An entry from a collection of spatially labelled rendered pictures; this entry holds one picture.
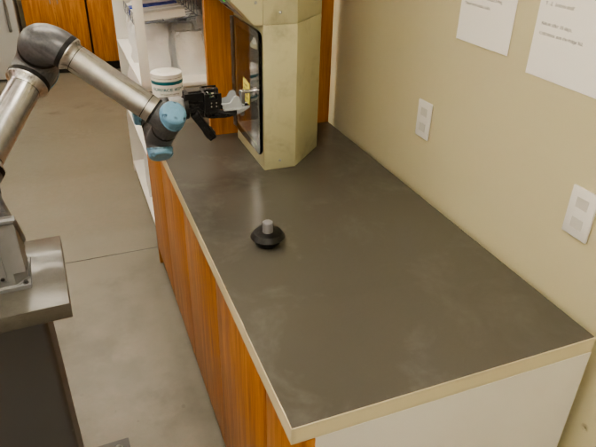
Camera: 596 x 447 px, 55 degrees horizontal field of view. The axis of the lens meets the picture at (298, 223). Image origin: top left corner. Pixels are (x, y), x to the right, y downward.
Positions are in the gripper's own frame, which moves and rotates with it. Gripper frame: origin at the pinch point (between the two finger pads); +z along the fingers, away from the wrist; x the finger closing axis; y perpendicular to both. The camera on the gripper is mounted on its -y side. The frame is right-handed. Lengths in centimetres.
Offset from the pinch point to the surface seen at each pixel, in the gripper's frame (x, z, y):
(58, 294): -57, -62, -14
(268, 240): -55, -11, -11
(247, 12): -2.7, 0.0, 30.8
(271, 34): -3.5, 7.3, 24.4
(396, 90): -14, 48, 7
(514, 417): -114, 27, -26
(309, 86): 1.9, 23.1, 4.3
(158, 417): -24, -41, -112
